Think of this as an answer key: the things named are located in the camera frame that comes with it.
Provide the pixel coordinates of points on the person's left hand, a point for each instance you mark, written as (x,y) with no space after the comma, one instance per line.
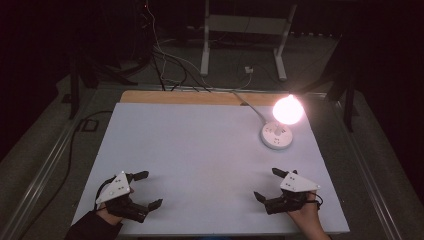
(110,217)

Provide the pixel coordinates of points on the person's right hand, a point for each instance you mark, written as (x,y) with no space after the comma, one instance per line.
(308,215)

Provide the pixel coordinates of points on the black metal stand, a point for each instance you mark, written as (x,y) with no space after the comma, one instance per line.
(75,86)
(348,100)

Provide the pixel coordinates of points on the round white power socket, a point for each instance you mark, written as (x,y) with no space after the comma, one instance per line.
(276,136)

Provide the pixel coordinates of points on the white plug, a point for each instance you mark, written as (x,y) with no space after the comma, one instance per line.
(248,70)

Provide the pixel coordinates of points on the pale grey table mat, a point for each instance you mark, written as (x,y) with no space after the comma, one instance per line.
(200,160)

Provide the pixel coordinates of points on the glowing round light bulb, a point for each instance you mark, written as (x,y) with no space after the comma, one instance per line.
(288,110)

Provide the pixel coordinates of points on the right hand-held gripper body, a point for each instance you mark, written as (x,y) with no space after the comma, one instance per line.
(295,183)

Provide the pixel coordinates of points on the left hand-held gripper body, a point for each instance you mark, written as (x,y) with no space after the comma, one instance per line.
(116,189)

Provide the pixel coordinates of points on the black square floor plate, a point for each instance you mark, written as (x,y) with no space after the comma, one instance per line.
(89,125)

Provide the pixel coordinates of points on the aluminium frame rail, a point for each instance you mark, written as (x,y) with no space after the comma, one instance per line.
(43,170)
(366,173)

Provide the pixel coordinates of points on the white metal stand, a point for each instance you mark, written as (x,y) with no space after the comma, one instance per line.
(245,25)

